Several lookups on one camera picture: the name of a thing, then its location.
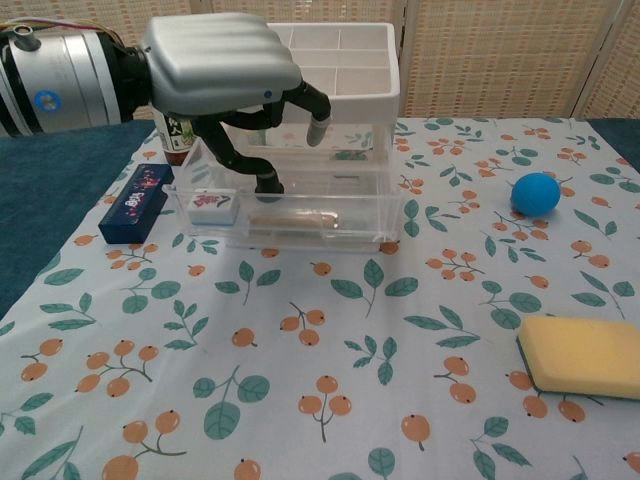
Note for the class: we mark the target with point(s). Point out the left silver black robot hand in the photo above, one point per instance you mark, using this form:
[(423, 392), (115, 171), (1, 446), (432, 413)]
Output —
[(215, 60)]

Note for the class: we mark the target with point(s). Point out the clear plastic storage bin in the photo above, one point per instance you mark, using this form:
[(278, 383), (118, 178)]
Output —
[(360, 215)]

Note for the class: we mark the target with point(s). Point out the white plastic drawer organizer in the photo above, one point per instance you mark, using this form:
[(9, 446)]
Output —
[(360, 85)]

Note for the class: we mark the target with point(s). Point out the dark blue rectangular box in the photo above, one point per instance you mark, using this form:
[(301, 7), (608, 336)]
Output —
[(135, 205)]

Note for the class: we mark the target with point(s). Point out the dark sauce bottle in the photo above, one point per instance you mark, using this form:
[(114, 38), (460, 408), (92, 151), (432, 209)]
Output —
[(175, 140)]

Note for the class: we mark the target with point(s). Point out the white mahjong tile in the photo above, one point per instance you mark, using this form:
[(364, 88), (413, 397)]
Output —
[(212, 207)]

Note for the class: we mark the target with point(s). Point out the beige wooden stick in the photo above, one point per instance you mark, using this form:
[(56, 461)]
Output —
[(290, 221)]

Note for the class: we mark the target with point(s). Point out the woven folding screen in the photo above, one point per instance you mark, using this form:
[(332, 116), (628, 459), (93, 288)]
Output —
[(500, 55)]

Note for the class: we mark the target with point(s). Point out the blue ball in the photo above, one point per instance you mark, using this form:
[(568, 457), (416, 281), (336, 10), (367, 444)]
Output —
[(535, 195)]

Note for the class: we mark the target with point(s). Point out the yellow sponge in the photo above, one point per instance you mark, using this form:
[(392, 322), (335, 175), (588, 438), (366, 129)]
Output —
[(585, 355)]

